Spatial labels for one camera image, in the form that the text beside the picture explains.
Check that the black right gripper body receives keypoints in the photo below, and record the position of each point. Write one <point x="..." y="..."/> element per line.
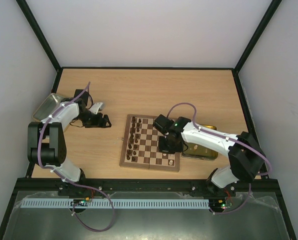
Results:
<point x="166" y="146"/>

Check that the wooden chess board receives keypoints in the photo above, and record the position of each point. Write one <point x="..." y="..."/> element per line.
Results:
<point x="146" y="151"/>

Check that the black frame rail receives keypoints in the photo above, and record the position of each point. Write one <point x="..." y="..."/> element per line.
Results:
<point x="197" y="188"/>

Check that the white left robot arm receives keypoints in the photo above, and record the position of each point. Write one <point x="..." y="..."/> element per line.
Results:
<point x="46" y="145"/>

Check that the gold metal tin tray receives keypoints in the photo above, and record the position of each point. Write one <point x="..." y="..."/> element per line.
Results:
<point x="201" y="153"/>

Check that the white slotted cable duct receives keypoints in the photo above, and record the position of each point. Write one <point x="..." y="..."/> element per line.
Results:
<point x="62" y="203"/>

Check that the silver metal tray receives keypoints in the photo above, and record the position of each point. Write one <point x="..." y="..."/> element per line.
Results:
<point x="48" y="106"/>

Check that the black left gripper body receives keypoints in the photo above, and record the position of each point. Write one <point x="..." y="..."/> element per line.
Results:
<point x="89" y="120"/>

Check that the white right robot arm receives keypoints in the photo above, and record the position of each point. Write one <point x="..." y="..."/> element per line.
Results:
<point x="244" y="153"/>

